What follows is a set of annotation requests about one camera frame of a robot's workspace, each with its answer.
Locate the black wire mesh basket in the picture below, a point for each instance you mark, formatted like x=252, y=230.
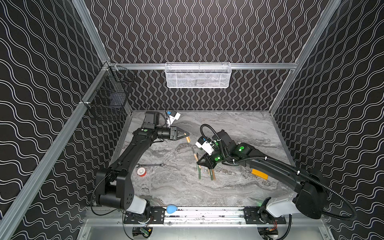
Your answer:
x=108, y=101

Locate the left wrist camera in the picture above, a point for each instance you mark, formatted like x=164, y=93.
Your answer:
x=171, y=117

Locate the blue egg-shaped object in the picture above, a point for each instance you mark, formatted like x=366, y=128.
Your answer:
x=171, y=209

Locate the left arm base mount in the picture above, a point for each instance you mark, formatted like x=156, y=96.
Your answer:
x=150, y=216

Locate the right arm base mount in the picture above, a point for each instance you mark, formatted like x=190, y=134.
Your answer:
x=255, y=216

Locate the orange yellow box cutter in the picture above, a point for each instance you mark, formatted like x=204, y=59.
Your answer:
x=259, y=174

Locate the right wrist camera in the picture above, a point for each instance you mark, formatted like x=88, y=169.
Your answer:
x=203, y=144

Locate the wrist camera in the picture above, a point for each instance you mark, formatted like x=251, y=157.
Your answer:
x=203, y=144
x=171, y=117

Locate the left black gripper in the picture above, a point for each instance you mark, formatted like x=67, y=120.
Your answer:
x=174, y=133

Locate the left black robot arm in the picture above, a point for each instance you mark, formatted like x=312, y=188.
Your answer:
x=114, y=185

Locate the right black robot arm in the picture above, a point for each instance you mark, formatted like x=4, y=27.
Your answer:
x=307, y=193

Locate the metal wrench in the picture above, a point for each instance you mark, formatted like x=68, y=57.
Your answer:
x=149, y=165

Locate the red white tape roll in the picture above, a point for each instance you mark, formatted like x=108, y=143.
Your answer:
x=141, y=171

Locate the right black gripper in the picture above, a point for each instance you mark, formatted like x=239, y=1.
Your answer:
x=206, y=159

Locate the white wire mesh basket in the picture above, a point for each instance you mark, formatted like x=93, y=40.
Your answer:
x=194, y=75

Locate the aluminium front rail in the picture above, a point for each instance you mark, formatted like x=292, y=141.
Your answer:
x=188, y=217

